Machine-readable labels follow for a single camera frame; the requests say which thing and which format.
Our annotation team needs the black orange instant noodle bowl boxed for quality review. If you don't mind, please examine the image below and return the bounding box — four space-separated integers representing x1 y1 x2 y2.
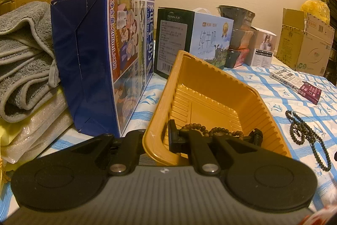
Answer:
229 27 255 50
216 5 256 30

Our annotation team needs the plastic wrapped beige bedding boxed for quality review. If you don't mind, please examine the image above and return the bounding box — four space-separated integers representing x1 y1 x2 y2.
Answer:
0 89 75 163

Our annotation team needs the open brown cardboard box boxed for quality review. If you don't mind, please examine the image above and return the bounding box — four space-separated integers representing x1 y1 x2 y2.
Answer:
275 8 336 77

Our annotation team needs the brown wooden bead necklace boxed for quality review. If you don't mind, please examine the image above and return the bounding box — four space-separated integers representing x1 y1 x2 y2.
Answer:
180 122 254 140

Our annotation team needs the grey folded towel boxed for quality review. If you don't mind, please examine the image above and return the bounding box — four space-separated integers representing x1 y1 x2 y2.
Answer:
0 1 63 123

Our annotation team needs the blue illustrated milk box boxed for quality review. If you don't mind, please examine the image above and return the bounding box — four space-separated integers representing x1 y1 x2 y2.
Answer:
50 0 156 139

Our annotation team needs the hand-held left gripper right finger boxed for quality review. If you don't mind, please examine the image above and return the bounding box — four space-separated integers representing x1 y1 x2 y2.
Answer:
168 120 282 175

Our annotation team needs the small white product box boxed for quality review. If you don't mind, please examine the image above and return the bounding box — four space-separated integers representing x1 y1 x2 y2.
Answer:
249 26 278 67

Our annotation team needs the black red instant noodle bowl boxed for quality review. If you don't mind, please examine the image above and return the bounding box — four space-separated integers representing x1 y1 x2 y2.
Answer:
225 47 250 69

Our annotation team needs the white and maroon book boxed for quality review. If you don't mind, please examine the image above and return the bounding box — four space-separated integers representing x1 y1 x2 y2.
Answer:
270 69 322 106

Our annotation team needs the yellow plastic tray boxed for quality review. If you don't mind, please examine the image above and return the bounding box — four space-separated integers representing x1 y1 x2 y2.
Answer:
142 50 293 167

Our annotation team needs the light blue milk carton box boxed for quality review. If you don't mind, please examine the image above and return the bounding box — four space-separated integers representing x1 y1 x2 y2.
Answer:
153 7 234 80

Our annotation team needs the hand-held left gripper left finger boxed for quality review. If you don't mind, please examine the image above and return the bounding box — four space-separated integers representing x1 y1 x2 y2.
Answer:
63 129 146 175

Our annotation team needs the dark green bead necklace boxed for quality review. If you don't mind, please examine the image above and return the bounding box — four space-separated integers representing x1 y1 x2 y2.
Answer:
285 110 333 172

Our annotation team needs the yellow plastic bag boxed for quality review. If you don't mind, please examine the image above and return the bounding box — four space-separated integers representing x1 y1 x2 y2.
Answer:
301 0 331 26

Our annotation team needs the blue checked white cloth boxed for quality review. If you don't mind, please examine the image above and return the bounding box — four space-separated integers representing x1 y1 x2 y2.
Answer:
0 56 337 218

